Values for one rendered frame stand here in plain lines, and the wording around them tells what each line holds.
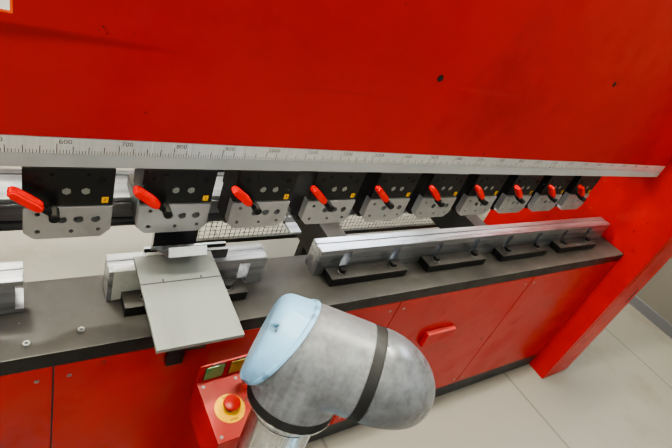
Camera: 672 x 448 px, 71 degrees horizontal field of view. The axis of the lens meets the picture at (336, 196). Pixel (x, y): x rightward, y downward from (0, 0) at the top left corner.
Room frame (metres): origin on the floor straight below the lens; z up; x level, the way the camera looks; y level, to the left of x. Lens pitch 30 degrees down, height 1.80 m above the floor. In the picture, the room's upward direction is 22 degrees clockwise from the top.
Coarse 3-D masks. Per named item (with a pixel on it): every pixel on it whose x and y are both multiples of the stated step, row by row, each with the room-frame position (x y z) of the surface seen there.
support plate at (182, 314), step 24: (144, 264) 0.76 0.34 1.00; (168, 264) 0.79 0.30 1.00; (192, 264) 0.82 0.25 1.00; (144, 288) 0.70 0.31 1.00; (168, 288) 0.72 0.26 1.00; (192, 288) 0.75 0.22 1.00; (216, 288) 0.78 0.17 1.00; (168, 312) 0.66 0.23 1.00; (192, 312) 0.69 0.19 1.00; (216, 312) 0.71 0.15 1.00; (168, 336) 0.61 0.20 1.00; (192, 336) 0.63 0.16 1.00; (216, 336) 0.65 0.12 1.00; (240, 336) 0.68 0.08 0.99
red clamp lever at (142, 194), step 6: (138, 186) 0.72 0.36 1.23; (138, 192) 0.71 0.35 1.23; (144, 192) 0.72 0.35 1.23; (138, 198) 0.71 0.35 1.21; (144, 198) 0.71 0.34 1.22; (150, 198) 0.72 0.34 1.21; (156, 198) 0.74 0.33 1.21; (150, 204) 0.72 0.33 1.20; (156, 204) 0.73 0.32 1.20; (162, 204) 0.77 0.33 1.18; (168, 204) 0.77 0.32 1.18; (162, 210) 0.74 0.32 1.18; (168, 210) 0.75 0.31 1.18; (168, 216) 0.74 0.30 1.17
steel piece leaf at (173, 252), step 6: (192, 246) 0.80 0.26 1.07; (198, 246) 0.80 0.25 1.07; (204, 246) 0.81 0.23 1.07; (162, 252) 0.80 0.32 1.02; (168, 252) 0.80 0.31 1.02; (174, 252) 0.77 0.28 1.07; (180, 252) 0.77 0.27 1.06; (186, 252) 0.78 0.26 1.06; (192, 252) 0.79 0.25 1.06; (198, 252) 0.80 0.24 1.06; (204, 252) 0.81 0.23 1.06
